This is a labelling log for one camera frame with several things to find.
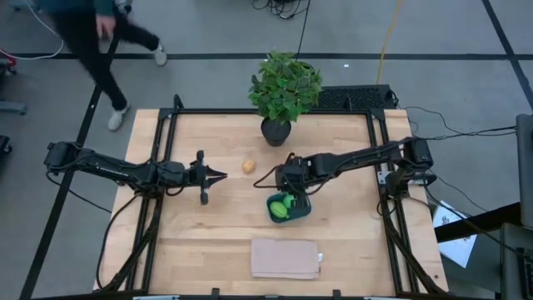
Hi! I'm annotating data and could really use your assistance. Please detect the yellow hanging cable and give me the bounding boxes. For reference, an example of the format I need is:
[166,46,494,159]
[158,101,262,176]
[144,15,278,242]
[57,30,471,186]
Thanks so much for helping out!
[375,0,405,86]

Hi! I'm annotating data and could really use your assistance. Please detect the teal plastic bin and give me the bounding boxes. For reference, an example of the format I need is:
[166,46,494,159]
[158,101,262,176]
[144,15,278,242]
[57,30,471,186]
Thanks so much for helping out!
[266,191,313,225]

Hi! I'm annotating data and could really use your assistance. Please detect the white floor cable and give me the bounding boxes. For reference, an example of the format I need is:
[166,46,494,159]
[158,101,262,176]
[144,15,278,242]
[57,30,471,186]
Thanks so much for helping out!
[0,0,67,62]

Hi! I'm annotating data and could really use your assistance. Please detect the green leafy plant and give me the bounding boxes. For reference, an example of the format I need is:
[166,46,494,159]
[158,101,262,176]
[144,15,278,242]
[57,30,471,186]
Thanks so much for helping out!
[247,50,324,126]

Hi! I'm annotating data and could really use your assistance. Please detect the black perforated box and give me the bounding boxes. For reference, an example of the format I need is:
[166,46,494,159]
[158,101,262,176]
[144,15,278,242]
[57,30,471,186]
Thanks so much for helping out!
[315,84,397,112]

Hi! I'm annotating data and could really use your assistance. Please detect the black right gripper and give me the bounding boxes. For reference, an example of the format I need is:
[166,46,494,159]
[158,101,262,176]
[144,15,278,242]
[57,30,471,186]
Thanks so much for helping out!
[274,156,314,213]

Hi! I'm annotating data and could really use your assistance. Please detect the pale green toy produce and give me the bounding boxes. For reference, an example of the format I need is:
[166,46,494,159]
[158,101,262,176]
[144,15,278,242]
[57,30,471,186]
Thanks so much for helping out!
[269,200,291,221]

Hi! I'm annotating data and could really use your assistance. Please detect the black plant pot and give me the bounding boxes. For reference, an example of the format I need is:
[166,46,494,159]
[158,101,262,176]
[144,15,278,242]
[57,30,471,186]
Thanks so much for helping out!
[260,116,293,148]

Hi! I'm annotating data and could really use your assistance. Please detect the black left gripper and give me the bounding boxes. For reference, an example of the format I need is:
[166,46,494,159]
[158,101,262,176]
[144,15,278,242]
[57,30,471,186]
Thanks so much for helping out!
[182,149,229,206]

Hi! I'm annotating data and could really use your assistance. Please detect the black metal table frame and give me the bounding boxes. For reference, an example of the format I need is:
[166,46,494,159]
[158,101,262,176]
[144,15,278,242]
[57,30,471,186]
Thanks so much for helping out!
[93,93,450,300]

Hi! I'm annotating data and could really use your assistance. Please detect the folded pale pink cloth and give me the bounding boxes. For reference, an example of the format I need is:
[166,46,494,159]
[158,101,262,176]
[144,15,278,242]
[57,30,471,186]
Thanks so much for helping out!
[250,237,324,281]

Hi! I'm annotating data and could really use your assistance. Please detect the black floor cable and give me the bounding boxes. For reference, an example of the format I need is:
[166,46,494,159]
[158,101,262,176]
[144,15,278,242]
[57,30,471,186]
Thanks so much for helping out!
[293,0,312,63]

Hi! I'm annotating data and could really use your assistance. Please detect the person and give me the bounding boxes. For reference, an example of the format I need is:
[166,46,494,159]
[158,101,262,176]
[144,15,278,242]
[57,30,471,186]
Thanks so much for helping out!
[35,0,169,133]

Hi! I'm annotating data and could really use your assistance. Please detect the white paper sheets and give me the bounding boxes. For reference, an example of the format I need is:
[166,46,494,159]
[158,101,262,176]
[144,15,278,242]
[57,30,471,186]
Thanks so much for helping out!
[432,200,479,269]

